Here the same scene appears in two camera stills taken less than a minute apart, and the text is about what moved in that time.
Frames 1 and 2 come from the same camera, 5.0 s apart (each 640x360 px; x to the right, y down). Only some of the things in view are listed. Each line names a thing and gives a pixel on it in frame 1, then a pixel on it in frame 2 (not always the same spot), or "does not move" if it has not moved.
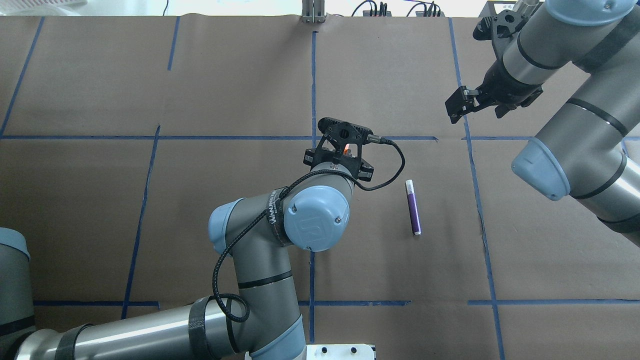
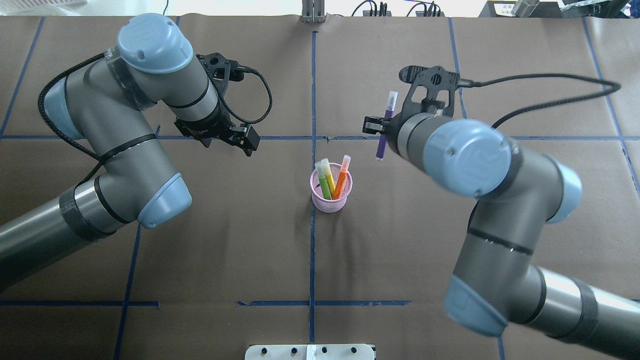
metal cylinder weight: (526, 7) does not move
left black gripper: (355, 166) -> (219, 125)
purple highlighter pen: (415, 217) -> (390, 112)
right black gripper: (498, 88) -> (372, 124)
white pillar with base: (339, 352) does not move
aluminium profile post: (313, 11) does not move
